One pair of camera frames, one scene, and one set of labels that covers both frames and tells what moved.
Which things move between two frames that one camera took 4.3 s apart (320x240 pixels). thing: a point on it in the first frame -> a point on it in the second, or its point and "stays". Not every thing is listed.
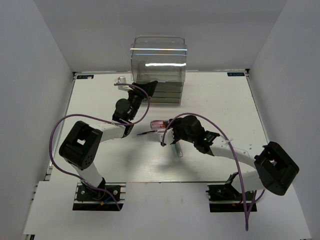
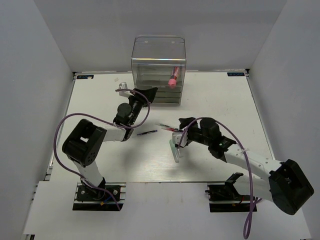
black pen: x=147 y=132 stays
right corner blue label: x=235 y=74 stays
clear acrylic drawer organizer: x=162 y=59 stays
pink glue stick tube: x=159 y=124 -> x=172 y=81
